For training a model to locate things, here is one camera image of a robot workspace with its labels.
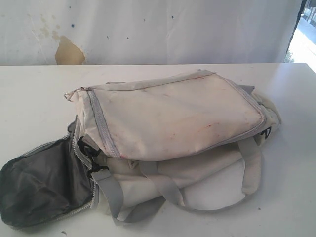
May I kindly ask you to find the white fabric duffel bag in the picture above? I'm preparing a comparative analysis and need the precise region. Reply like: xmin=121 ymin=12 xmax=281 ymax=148
xmin=0 ymin=69 xmax=281 ymax=228

